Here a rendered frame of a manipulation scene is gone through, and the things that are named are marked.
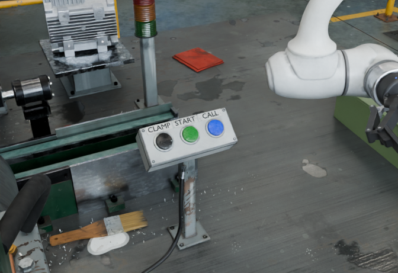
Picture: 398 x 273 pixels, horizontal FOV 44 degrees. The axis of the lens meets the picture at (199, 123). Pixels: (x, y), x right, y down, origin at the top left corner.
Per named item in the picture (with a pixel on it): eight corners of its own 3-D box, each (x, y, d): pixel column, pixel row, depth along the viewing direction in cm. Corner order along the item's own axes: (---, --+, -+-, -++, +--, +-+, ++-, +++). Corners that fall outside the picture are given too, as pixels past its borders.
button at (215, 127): (208, 139, 90) (211, 136, 88) (203, 124, 90) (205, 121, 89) (223, 135, 91) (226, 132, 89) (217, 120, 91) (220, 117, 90)
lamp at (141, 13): (138, 23, 130) (136, 7, 128) (130, 16, 135) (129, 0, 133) (159, 20, 132) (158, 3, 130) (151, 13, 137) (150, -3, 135)
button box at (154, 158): (145, 173, 88) (151, 166, 84) (134, 137, 90) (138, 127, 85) (230, 149, 94) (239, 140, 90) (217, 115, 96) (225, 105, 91)
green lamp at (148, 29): (139, 39, 133) (138, 23, 130) (132, 32, 137) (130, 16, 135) (160, 35, 135) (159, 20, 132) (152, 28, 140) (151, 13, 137)
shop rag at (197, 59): (224, 63, 173) (224, 60, 172) (196, 72, 167) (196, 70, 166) (198, 48, 183) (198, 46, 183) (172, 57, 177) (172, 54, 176)
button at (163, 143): (157, 153, 86) (159, 150, 84) (151, 137, 87) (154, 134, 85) (173, 149, 87) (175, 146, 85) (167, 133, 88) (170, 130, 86)
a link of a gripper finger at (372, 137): (381, 126, 87) (364, 132, 87) (391, 138, 82) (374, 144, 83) (383, 133, 87) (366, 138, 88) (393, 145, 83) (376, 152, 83)
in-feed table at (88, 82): (61, 109, 147) (54, 74, 141) (44, 72, 168) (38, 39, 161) (137, 92, 156) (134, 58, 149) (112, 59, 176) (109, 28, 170)
